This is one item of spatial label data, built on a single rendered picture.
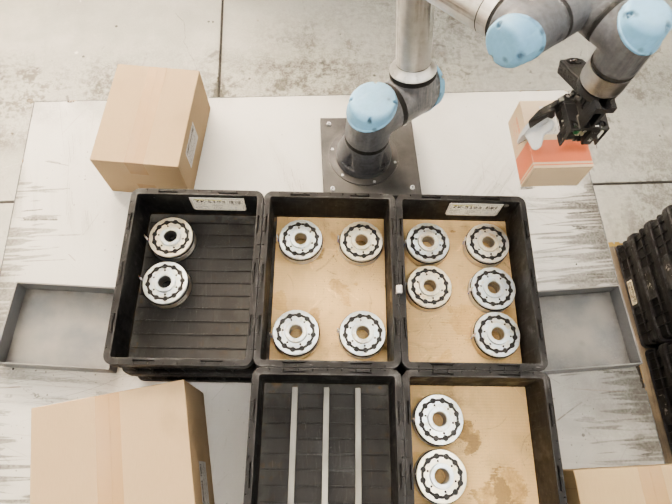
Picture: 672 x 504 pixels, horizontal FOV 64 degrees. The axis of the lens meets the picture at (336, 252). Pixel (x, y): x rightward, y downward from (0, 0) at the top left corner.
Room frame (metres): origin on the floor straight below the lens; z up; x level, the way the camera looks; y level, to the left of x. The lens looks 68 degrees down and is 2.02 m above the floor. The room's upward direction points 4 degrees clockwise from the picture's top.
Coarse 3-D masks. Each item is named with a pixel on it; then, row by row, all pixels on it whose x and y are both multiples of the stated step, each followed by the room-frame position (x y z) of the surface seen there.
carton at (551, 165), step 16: (528, 112) 0.71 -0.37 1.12; (512, 128) 0.71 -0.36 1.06; (512, 144) 0.68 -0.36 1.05; (528, 144) 0.63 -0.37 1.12; (544, 144) 0.64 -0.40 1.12; (576, 144) 0.64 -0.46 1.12; (528, 160) 0.61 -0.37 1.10; (544, 160) 0.60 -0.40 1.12; (560, 160) 0.60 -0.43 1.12; (576, 160) 0.60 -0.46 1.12; (528, 176) 0.58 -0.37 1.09; (544, 176) 0.58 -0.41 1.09; (560, 176) 0.59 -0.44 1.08; (576, 176) 0.59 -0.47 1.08
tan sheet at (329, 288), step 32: (320, 224) 0.56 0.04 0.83; (320, 256) 0.48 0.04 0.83; (384, 256) 0.49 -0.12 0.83; (288, 288) 0.39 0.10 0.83; (320, 288) 0.40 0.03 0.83; (352, 288) 0.40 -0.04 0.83; (384, 288) 0.41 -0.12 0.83; (320, 320) 0.32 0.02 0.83; (384, 320) 0.33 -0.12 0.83; (320, 352) 0.25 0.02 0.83; (384, 352) 0.26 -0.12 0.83
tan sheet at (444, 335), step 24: (456, 240) 0.55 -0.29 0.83; (408, 264) 0.47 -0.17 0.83; (456, 264) 0.48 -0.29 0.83; (504, 264) 0.49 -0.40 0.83; (432, 288) 0.42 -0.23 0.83; (456, 288) 0.42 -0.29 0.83; (408, 312) 0.36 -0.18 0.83; (432, 312) 0.36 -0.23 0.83; (456, 312) 0.36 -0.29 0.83; (480, 312) 0.37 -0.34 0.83; (504, 312) 0.37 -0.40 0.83; (408, 336) 0.30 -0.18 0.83; (432, 336) 0.30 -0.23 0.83; (456, 336) 0.31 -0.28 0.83; (432, 360) 0.25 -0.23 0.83; (456, 360) 0.25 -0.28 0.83; (480, 360) 0.26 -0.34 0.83; (504, 360) 0.26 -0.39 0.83
